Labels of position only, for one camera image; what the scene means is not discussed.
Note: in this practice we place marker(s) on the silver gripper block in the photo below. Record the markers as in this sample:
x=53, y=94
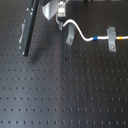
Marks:
x=49, y=9

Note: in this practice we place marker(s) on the grey cable end connector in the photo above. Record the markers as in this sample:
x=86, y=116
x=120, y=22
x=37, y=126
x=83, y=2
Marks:
x=61, y=13

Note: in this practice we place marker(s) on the grey cable clip left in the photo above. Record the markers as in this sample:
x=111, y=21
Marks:
x=71, y=34

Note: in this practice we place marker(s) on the grey cable clip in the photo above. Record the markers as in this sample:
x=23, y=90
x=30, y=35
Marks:
x=71, y=34
x=111, y=33

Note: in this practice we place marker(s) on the grey cable clip right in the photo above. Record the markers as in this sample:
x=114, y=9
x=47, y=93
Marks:
x=111, y=33

